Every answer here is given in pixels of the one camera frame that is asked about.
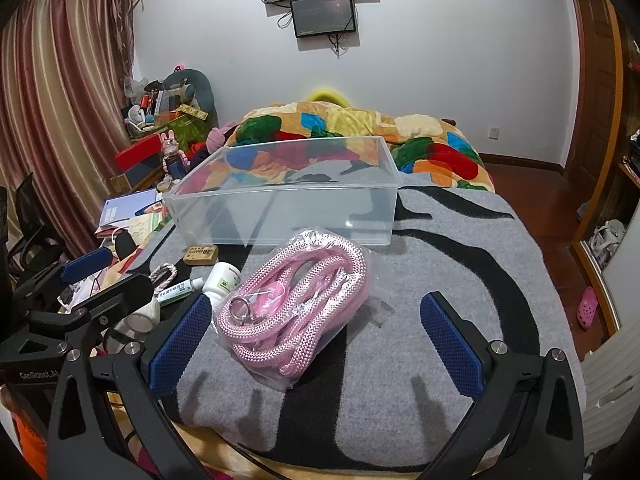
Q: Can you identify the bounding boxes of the pink striped curtain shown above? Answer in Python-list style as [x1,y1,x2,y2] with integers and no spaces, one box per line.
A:
[0,0,137,262]

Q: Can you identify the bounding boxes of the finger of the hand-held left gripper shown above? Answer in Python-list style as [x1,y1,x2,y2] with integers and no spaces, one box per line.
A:
[11,247,115,307]
[27,273,156,335]

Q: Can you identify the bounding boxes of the white green ointment tube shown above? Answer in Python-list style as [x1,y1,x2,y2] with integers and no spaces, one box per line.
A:
[155,278,206,307]

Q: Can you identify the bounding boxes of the green box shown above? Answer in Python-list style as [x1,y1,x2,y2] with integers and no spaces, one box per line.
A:
[130,114,212,152]

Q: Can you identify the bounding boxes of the blue notebook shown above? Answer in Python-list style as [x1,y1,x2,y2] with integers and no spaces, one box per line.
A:
[98,189,164,229]

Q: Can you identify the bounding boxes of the white bottle green label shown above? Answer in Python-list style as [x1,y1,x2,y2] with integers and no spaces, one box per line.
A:
[202,262,242,312]

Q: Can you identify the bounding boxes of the small wall monitor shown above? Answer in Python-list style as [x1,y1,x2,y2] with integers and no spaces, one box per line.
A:
[290,0,358,40]

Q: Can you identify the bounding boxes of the grey black patterned blanket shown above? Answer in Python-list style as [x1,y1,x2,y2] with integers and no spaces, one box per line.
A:
[131,172,587,476]

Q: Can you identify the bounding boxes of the white ribbed panel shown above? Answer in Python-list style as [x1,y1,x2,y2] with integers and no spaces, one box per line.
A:
[579,324,640,480]

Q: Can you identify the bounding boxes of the orange cloth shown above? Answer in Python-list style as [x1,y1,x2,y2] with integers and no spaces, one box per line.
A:
[9,407,52,480]

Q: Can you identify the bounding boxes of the pink rabbit toy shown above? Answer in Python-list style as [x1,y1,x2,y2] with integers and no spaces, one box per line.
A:
[160,130,194,183]

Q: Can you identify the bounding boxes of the small wooden box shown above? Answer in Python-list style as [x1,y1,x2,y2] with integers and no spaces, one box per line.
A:
[182,244,220,265]

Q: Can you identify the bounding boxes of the pink white braided cord ring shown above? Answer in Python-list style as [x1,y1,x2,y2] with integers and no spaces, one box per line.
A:
[149,263,180,291]

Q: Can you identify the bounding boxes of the clear plastic storage box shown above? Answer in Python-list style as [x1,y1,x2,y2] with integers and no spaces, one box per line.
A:
[162,135,404,249]

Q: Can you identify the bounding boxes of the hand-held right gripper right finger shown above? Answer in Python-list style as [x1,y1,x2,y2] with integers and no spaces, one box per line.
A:
[414,291,587,480]

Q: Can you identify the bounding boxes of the yellow pillow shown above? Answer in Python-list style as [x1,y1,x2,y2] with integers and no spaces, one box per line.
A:
[306,88,352,109]

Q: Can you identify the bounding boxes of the pink rope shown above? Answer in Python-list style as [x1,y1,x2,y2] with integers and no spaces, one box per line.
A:
[212,227,374,392]

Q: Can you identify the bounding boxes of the white shoes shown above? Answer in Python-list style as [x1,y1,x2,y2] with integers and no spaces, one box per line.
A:
[589,219,627,267]

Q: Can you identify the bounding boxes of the wooden wardrobe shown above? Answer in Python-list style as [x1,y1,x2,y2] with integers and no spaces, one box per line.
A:
[569,0,640,337]

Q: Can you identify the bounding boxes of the colourful patchwork quilt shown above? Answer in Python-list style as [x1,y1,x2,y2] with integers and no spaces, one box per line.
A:
[227,101,497,194]

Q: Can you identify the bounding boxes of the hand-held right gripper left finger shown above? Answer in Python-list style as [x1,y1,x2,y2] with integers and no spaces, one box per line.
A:
[46,291,216,480]

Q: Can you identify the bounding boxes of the pink slipper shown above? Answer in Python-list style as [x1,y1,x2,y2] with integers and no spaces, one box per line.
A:
[575,287,600,330]

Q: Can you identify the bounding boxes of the red box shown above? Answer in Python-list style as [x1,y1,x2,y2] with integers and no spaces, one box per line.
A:
[115,138,169,174]

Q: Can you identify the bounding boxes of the black office chair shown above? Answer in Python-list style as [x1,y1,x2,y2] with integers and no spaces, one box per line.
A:
[0,172,67,282]

